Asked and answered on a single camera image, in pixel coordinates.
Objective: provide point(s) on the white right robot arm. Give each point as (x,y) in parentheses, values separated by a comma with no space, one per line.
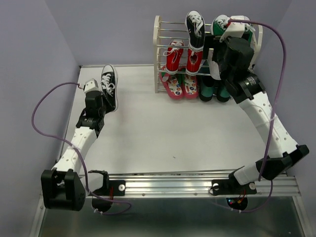
(282,151)

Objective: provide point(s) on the pink patterned sandal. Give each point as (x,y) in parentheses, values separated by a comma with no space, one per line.
(190,86)
(172,84)

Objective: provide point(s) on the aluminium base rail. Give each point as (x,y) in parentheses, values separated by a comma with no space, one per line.
(199,185)

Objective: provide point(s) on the left green sneaker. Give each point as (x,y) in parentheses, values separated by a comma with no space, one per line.
(218,26)

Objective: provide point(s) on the right dark green shoe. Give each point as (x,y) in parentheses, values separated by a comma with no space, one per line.
(222,94)

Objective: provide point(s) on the cream metal shoe shelf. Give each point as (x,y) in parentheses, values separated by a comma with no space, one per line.
(166,31)

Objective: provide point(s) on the left white shoe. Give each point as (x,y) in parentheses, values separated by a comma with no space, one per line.
(214,70)

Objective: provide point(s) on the dark green shoe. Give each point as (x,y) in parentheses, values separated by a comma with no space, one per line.
(207,88)
(222,94)

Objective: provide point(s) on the green sneaker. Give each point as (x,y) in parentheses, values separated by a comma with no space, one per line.
(249,31)
(218,26)

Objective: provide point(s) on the red sneaker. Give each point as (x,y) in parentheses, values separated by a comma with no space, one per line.
(173,56)
(193,62)

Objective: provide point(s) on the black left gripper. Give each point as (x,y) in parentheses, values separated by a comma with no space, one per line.
(102,98)

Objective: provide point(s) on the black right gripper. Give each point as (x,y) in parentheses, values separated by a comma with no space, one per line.
(209,43)

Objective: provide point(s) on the left dark green shoe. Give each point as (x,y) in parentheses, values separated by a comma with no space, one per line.
(207,88)

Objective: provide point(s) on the right green sneaker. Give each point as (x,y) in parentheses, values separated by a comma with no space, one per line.
(249,31)

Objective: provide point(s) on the black sneaker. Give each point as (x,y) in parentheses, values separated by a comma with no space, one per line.
(109,80)
(196,28)

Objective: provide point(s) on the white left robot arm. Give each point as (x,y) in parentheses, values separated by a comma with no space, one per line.
(67,184)

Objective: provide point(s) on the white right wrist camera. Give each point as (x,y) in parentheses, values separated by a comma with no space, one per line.
(233,29)

